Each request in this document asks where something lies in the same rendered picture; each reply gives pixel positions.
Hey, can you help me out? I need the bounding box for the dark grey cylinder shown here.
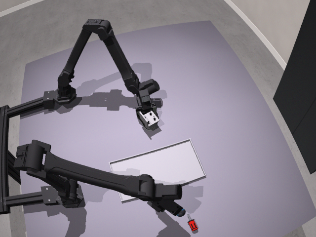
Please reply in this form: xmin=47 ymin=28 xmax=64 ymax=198
xmin=144 ymin=124 xmax=157 ymax=131

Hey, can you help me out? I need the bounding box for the red-handled screwdriver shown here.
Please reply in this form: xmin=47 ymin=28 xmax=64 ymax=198
xmin=188 ymin=215 xmax=198 ymax=231

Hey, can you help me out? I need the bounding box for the white shallow rectangular tray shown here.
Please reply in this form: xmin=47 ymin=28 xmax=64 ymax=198
xmin=109 ymin=139 xmax=206 ymax=185

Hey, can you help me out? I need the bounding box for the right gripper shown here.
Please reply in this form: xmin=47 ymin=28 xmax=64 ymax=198
xmin=147 ymin=201 xmax=165 ymax=212

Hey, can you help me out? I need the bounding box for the blue electric screwdriver barrel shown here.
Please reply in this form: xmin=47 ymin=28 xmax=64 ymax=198
xmin=177 ymin=209 xmax=186 ymax=217

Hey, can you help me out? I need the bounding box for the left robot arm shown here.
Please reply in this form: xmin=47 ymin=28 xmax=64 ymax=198
xmin=57 ymin=19 xmax=160 ymax=106

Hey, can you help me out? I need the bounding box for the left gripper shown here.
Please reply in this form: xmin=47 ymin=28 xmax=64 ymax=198
xmin=136 ymin=103 xmax=157 ymax=127

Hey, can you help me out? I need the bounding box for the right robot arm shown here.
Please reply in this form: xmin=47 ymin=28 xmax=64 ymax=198
xmin=13 ymin=140 xmax=183 ymax=216

